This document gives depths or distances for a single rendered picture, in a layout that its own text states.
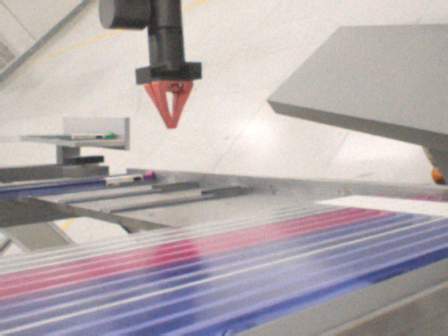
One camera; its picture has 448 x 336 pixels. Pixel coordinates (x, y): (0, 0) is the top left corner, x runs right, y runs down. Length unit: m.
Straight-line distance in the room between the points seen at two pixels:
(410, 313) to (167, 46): 0.67
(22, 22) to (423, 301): 8.72
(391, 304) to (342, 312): 0.02
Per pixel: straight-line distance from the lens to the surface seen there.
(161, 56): 0.83
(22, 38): 8.81
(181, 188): 0.72
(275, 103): 1.08
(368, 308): 0.20
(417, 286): 0.23
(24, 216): 0.84
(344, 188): 0.55
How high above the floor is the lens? 1.07
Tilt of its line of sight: 28 degrees down
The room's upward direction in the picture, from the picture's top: 38 degrees counter-clockwise
